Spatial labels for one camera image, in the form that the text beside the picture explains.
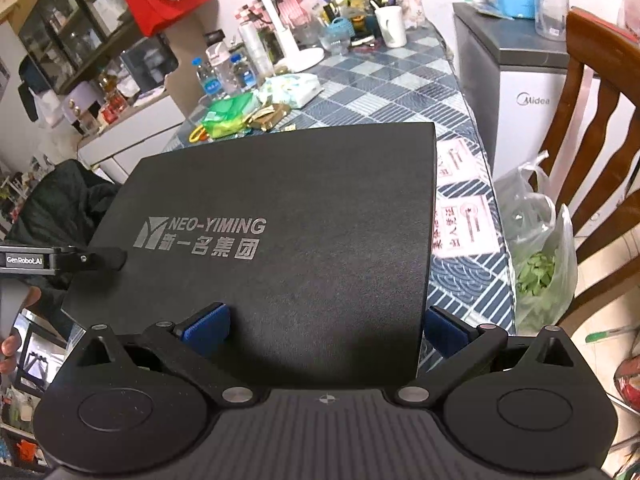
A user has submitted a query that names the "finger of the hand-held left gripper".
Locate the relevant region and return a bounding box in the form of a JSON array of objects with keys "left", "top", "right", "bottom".
[{"left": 60, "top": 247, "right": 127, "bottom": 272}]

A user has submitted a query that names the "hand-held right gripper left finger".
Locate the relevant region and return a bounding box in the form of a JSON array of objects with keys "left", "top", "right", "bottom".
[{"left": 65, "top": 302, "right": 261, "bottom": 406}]

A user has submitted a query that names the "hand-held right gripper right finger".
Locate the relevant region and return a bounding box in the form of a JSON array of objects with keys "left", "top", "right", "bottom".
[{"left": 397, "top": 305, "right": 578, "bottom": 406}]

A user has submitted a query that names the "black box lid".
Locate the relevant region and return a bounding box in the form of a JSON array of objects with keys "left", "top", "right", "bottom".
[{"left": 60, "top": 122, "right": 438, "bottom": 388}]

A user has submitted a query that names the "desktop with blue patterned cloth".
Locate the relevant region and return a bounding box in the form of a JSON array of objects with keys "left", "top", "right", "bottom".
[{"left": 160, "top": 20, "right": 518, "bottom": 386}]

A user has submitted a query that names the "person's left hand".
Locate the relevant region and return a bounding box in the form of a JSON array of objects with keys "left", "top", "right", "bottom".
[{"left": 0, "top": 285, "right": 43, "bottom": 375}]

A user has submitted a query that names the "black jacket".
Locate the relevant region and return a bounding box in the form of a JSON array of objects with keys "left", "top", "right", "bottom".
[{"left": 7, "top": 160, "right": 128, "bottom": 331}]

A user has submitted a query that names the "plastic bag of green vegetables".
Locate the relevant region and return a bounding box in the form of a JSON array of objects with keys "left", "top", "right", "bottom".
[{"left": 492, "top": 152, "right": 578, "bottom": 336}]

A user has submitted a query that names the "white cabinet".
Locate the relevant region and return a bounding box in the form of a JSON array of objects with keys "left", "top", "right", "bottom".
[{"left": 77, "top": 92, "right": 188, "bottom": 181}]

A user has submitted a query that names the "green snack packet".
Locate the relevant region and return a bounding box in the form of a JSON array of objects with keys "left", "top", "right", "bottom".
[{"left": 201, "top": 94, "right": 261, "bottom": 138}]

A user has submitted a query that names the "black appliance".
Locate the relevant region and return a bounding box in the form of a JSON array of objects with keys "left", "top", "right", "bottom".
[{"left": 120, "top": 45, "right": 180, "bottom": 93}]

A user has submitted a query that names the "water bottle with blue label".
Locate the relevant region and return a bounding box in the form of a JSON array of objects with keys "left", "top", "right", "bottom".
[{"left": 196, "top": 57, "right": 221, "bottom": 101}]

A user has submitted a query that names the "brown gold foil packet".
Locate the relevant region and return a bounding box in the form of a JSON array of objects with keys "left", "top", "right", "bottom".
[{"left": 248, "top": 104, "right": 292, "bottom": 132}]

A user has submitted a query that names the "clear bottle with beads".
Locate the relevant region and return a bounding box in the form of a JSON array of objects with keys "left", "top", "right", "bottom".
[{"left": 207, "top": 42, "right": 237, "bottom": 96}]

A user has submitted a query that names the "clear bottle with dark label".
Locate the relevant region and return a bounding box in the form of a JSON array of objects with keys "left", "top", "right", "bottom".
[{"left": 230, "top": 55, "right": 254, "bottom": 93}]

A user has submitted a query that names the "white mini fridge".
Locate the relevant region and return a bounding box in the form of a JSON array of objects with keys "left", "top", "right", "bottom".
[{"left": 452, "top": 2, "right": 601, "bottom": 171}]

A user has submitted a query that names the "glass door cabinet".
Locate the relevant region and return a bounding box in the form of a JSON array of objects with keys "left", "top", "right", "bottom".
[{"left": 10, "top": 0, "right": 151, "bottom": 96}]

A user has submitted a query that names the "pale blue tissue pack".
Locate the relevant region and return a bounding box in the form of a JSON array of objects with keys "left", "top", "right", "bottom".
[{"left": 260, "top": 74, "right": 325, "bottom": 109}]

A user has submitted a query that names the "brown wooden chair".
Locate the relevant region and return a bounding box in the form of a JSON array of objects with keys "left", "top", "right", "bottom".
[{"left": 537, "top": 7, "right": 640, "bottom": 336}]

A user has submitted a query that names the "white desk lamp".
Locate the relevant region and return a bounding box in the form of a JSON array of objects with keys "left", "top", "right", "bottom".
[{"left": 240, "top": 0, "right": 326, "bottom": 72}]

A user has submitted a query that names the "white mug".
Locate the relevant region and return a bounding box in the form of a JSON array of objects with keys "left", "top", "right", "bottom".
[{"left": 375, "top": 6, "right": 408, "bottom": 48}]

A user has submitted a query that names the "desk organizer with pens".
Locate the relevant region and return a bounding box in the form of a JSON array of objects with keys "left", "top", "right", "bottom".
[{"left": 320, "top": 0, "right": 386, "bottom": 28}]

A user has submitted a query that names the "clear bottle with white handle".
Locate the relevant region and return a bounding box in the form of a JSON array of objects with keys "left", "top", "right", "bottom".
[{"left": 532, "top": 0, "right": 571, "bottom": 41}]

